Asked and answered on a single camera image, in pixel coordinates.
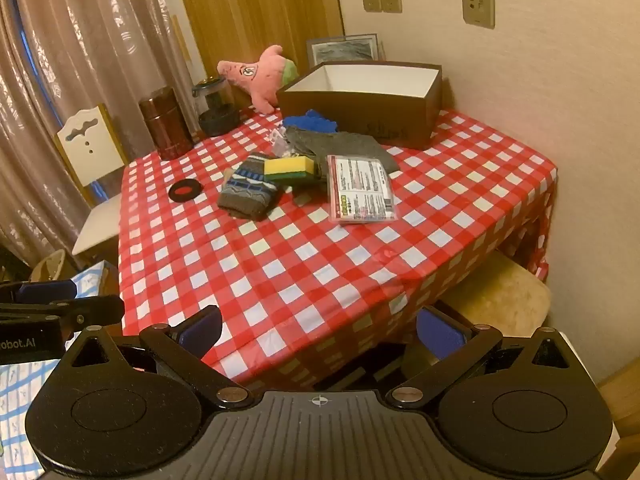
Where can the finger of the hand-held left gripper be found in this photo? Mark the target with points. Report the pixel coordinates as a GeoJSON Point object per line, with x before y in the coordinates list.
{"type": "Point", "coordinates": [90, 310]}
{"type": "Point", "coordinates": [47, 291]}

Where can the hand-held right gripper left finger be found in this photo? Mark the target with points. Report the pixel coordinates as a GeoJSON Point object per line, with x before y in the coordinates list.
{"type": "Point", "coordinates": [202, 329]}

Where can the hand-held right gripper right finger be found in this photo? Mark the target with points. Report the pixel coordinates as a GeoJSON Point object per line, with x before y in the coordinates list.
{"type": "Point", "coordinates": [440, 332]}

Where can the small plastic bag of beads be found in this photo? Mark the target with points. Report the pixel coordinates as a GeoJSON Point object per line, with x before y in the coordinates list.
{"type": "Point", "coordinates": [281, 142]}

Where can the grey cloth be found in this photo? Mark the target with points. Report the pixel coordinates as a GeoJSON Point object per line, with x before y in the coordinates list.
{"type": "Point", "coordinates": [350, 147]}

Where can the blue grey towel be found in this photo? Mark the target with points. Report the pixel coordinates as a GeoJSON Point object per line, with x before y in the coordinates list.
{"type": "Point", "coordinates": [312, 121]}

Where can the brown cardboard box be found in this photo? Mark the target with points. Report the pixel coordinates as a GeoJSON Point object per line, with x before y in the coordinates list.
{"type": "Point", "coordinates": [350, 115]}

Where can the woven basket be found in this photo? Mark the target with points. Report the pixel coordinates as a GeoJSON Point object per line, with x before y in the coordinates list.
{"type": "Point", "coordinates": [50, 265]}

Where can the blue patterned white cloth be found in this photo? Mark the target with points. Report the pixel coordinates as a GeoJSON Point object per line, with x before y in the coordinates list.
{"type": "Point", "coordinates": [20, 395]}

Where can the red white checkered tablecloth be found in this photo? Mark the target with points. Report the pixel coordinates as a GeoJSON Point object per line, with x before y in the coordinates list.
{"type": "Point", "coordinates": [300, 260]}

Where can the black red round coaster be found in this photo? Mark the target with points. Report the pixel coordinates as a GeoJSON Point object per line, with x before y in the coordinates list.
{"type": "Point", "coordinates": [185, 190]}

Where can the patterned knit sock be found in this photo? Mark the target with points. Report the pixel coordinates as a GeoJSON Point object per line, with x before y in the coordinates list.
{"type": "Point", "coordinates": [250, 190]}

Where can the white wooden chair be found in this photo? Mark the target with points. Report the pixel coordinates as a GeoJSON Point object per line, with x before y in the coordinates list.
{"type": "Point", "coordinates": [90, 145]}

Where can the flat plastic packet with label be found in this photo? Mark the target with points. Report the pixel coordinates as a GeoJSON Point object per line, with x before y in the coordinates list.
{"type": "Point", "coordinates": [360, 190]}

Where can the yellow green sponge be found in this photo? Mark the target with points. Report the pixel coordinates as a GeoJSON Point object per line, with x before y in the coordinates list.
{"type": "Point", "coordinates": [290, 167]}

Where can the brown metal canister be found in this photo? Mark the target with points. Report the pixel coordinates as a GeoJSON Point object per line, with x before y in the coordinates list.
{"type": "Point", "coordinates": [165, 125]}

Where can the glass jar with green lid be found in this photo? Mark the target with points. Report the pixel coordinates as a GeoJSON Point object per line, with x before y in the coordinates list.
{"type": "Point", "coordinates": [220, 120]}

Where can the sheer patterned curtain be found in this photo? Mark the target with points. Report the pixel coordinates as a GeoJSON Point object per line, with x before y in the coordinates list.
{"type": "Point", "coordinates": [75, 35]}

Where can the pink starfish plush toy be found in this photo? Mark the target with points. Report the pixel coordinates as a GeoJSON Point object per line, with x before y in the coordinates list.
{"type": "Point", "coordinates": [265, 77]}

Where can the framed picture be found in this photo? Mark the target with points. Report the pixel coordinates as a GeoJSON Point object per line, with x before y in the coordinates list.
{"type": "Point", "coordinates": [345, 47]}

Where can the wooden door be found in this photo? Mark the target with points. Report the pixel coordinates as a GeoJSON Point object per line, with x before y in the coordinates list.
{"type": "Point", "coordinates": [260, 5]}

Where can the beige wall socket with ports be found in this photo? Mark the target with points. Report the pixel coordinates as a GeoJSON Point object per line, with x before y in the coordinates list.
{"type": "Point", "coordinates": [478, 7]}

